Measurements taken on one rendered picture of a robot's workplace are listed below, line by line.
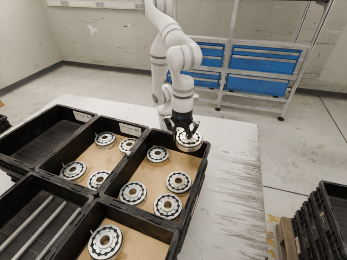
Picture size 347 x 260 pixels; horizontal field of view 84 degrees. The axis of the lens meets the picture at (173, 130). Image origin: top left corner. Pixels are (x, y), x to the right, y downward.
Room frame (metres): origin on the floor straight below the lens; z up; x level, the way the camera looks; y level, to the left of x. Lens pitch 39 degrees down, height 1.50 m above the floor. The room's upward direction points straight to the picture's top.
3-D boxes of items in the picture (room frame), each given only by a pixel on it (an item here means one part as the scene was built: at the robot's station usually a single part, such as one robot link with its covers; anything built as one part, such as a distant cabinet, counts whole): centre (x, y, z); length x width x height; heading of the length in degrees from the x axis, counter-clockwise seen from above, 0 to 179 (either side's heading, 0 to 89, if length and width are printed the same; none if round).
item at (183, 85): (0.57, -0.02, 1.27); 0.09 x 0.07 x 0.15; 109
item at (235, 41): (2.34, -0.64, 0.91); 1.70 x 0.10 x 0.05; 74
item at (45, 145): (0.71, 0.60, 0.87); 0.40 x 0.30 x 0.11; 158
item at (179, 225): (0.49, 0.04, 0.92); 0.40 x 0.30 x 0.02; 158
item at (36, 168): (0.60, 0.32, 0.92); 0.40 x 0.30 x 0.02; 158
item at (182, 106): (0.59, -0.04, 1.17); 0.11 x 0.09 x 0.06; 163
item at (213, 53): (2.42, -0.25, 0.60); 0.72 x 0.03 x 0.56; 74
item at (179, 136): (0.57, -0.06, 1.00); 0.10 x 0.10 x 0.01
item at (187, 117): (0.58, -0.03, 1.10); 0.08 x 0.08 x 0.09
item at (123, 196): (0.42, 0.15, 0.86); 0.10 x 0.10 x 0.01
